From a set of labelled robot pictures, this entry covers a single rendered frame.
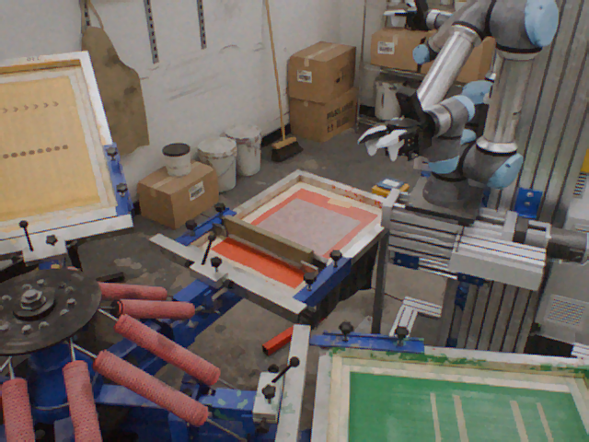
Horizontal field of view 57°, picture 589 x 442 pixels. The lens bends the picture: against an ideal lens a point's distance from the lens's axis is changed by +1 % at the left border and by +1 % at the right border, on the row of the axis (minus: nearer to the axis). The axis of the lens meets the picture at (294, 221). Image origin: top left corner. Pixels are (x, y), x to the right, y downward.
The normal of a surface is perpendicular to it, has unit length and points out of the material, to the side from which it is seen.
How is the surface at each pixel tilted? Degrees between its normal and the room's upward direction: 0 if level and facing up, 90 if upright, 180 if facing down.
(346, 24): 90
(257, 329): 0
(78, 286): 0
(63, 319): 0
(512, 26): 90
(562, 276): 90
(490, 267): 90
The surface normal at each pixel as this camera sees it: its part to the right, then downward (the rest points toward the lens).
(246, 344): 0.00, -0.84
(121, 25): 0.80, 0.32
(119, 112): 0.43, 0.47
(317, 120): -0.60, 0.43
